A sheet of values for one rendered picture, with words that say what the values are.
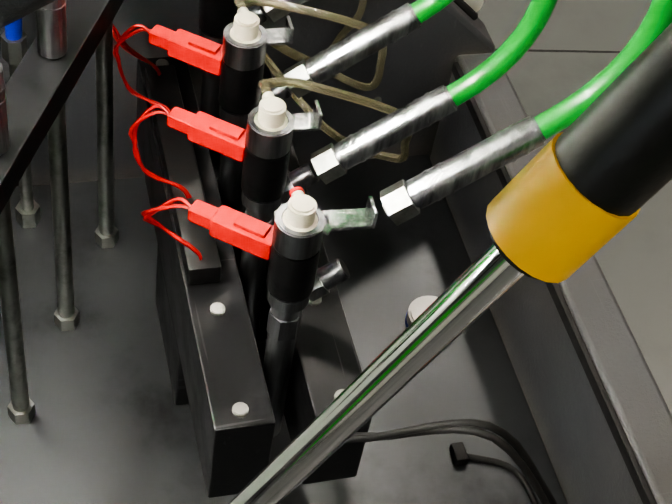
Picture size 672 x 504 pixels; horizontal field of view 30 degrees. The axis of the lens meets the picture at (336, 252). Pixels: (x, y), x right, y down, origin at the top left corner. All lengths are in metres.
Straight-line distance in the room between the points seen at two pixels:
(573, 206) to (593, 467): 0.70
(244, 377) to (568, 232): 0.58
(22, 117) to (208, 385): 0.19
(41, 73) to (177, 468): 0.31
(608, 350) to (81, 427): 0.38
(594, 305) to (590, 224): 0.70
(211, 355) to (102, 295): 0.24
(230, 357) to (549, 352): 0.27
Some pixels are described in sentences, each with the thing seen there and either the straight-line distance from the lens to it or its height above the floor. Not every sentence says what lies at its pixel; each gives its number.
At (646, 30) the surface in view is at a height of 1.23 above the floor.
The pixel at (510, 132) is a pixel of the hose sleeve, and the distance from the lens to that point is 0.69.
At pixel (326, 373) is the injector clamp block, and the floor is 0.98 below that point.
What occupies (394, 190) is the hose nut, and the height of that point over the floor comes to 1.12.
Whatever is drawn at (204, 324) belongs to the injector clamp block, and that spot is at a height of 0.98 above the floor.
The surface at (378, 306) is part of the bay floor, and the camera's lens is 1.02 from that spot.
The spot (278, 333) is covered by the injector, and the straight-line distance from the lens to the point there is 0.76.
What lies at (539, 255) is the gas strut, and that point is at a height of 1.46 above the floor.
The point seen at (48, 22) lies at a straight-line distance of 0.77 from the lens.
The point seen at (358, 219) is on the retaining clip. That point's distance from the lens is 0.70.
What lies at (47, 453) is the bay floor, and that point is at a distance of 0.93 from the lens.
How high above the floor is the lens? 1.61
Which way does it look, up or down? 48 degrees down
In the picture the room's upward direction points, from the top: 11 degrees clockwise
